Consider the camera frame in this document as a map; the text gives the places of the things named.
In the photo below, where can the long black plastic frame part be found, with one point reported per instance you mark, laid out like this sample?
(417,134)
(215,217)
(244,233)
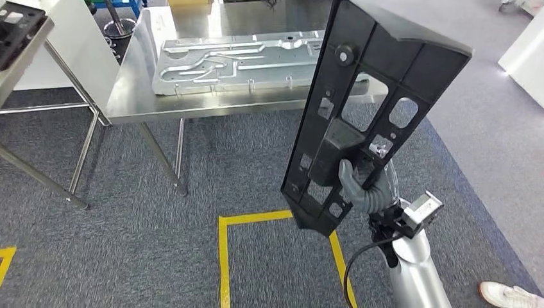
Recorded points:
(408,63)

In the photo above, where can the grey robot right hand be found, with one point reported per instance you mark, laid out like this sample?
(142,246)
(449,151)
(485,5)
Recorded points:
(350,183)

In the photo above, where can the yellow floor tape square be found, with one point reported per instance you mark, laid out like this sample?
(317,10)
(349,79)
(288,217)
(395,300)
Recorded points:
(224,263)

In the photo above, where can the white block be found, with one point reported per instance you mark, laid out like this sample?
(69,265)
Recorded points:
(527,63)

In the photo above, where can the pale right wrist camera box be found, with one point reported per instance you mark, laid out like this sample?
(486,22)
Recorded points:
(425,210)

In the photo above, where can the steel frame table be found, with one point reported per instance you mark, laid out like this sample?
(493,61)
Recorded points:
(25,55)

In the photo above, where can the stamped silver metal panel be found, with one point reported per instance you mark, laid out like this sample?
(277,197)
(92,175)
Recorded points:
(238,63)

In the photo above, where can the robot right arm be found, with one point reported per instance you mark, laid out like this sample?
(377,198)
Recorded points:
(416,276)

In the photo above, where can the person's white shoe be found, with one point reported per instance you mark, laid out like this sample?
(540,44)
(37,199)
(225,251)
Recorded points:
(510,295)

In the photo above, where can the white cabinet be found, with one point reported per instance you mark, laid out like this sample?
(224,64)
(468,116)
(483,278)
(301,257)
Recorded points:
(85,55)

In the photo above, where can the stainless steel workbench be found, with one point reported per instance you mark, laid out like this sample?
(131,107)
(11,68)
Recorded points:
(140,102)

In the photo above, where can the chrome stanchion post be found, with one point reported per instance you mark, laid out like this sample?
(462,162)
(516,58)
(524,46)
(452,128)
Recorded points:
(119,27)

